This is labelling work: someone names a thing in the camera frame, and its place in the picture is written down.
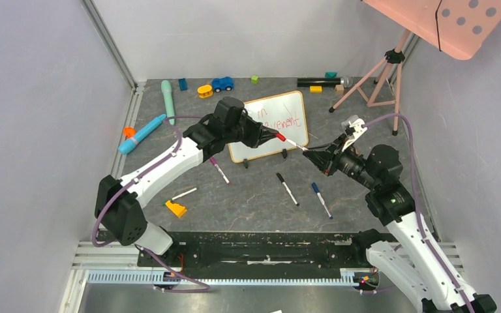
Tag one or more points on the purple capped whiteboard marker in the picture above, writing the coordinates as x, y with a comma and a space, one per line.
219, 169

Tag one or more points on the clear plastic ball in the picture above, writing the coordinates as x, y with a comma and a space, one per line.
347, 81

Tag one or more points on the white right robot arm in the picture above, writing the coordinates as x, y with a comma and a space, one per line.
427, 278

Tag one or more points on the yellow oval toy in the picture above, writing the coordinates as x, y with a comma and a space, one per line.
205, 91

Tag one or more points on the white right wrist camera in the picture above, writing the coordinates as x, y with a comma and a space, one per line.
354, 127

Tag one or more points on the black capped whiteboard marker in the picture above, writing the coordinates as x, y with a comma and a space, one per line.
283, 182

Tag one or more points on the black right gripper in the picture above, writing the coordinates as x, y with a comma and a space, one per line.
327, 159

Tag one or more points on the orange wedge block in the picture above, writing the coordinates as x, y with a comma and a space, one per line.
177, 209

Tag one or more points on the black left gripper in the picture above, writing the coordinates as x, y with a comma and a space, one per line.
259, 134

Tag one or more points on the green capped whiteboard marker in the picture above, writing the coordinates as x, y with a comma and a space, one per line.
181, 195

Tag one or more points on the light blue toy tube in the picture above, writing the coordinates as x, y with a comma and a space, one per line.
129, 144

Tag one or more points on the black cylinder tube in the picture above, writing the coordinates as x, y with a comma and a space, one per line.
322, 82

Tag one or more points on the pink tripod stand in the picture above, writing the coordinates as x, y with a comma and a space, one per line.
392, 59

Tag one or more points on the pink perforated board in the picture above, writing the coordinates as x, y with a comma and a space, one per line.
456, 27

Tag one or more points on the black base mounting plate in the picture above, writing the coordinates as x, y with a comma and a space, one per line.
214, 254

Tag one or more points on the white whiteboard orange frame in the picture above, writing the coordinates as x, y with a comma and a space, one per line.
284, 113

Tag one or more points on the red capped whiteboard marker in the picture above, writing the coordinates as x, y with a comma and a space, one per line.
296, 144

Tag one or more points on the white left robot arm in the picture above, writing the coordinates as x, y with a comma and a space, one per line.
120, 202

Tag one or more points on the red marker cap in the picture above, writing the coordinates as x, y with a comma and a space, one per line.
280, 137

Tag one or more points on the mint green toy tube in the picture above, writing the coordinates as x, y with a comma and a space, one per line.
166, 89

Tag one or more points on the white comb cable duct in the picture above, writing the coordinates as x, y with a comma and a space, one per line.
164, 278

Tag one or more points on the orange toy piece left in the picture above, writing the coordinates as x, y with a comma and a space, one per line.
129, 132

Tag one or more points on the blue toy car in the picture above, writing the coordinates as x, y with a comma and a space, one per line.
222, 84

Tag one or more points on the blue capped whiteboard marker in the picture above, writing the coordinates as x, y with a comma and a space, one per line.
322, 201

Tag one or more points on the beige wooden cube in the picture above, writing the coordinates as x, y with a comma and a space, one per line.
339, 89

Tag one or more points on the dark blue block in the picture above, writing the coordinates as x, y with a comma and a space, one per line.
183, 85

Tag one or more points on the yellow rectangular block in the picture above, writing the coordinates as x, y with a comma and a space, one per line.
315, 89

